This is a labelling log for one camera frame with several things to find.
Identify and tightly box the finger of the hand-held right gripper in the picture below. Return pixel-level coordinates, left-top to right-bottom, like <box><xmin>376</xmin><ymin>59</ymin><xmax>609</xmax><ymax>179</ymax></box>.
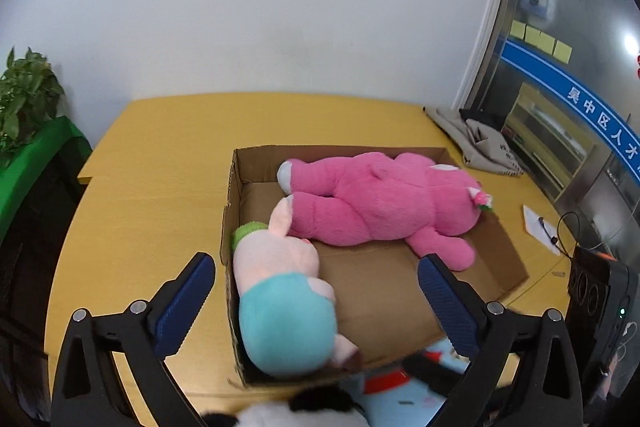
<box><xmin>402</xmin><ymin>352</ymin><xmax>471</xmax><ymax>395</ymax></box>

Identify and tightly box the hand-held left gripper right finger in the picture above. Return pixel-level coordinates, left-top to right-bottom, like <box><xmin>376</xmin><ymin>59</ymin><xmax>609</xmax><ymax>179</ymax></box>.
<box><xmin>417</xmin><ymin>253</ymin><xmax>585</xmax><ymax>427</ymax></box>

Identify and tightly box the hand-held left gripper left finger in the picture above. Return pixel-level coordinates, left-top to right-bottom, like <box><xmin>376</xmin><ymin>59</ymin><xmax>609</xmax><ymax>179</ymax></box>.
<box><xmin>50</xmin><ymin>252</ymin><xmax>217</xmax><ymax>427</ymax></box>

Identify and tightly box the blue cat plush toy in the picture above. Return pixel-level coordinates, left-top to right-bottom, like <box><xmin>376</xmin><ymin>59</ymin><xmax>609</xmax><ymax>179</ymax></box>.
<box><xmin>350</xmin><ymin>339</ymin><xmax>473</xmax><ymax>427</ymax></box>

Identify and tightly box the brown cardboard box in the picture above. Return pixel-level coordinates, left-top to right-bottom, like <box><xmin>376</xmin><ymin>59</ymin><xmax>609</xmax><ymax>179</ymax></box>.
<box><xmin>220</xmin><ymin>146</ymin><xmax>530</xmax><ymax>390</ymax></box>

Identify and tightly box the pink pig plush toy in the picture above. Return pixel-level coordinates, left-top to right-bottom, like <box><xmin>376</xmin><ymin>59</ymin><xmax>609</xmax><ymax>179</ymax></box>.
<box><xmin>230</xmin><ymin>196</ymin><xmax>360</xmax><ymax>378</ymax></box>

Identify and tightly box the pink bear plush toy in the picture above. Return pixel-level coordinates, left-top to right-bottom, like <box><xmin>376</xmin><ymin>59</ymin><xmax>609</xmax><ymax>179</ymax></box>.
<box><xmin>276</xmin><ymin>152</ymin><xmax>496</xmax><ymax>272</ymax></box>

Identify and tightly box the white plush toy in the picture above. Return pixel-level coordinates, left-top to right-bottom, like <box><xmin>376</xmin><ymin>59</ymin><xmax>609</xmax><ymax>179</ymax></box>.
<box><xmin>200</xmin><ymin>384</ymin><xmax>371</xmax><ymax>427</ymax></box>

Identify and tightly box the white paper sheet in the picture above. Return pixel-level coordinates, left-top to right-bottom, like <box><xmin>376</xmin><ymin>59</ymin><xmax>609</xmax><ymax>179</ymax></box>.
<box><xmin>522</xmin><ymin>204</ymin><xmax>566</xmax><ymax>255</ymax></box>

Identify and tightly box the beige cloth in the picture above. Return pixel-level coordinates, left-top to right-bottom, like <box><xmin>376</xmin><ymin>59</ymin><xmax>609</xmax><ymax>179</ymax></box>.
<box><xmin>424</xmin><ymin>107</ymin><xmax>526</xmax><ymax>178</ymax></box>

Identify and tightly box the green planter stand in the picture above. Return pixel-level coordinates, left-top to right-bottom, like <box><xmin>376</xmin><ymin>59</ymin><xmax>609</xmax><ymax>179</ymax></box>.
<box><xmin>0</xmin><ymin>116</ymin><xmax>93</xmax><ymax>233</ymax></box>

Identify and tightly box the blue banner strip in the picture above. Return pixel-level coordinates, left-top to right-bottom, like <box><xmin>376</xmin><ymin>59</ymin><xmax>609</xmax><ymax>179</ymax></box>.
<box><xmin>501</xmin><ymin>38</ymin><xmax>640</xmax><ymax>178</ymax></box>

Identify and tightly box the green potted plant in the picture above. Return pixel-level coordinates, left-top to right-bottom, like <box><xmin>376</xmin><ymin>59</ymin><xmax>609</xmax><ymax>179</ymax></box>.
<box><xmin>0</xmin><ymin>47</ymin><xmax>66</xmax><ymax>168</ymax></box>

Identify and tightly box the black cable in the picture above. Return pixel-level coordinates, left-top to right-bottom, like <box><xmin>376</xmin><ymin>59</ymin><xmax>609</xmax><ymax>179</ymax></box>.
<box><xmin>555</xmin><ymin>211</ymin><xmax>585</xmax><ymax>259</ymax></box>

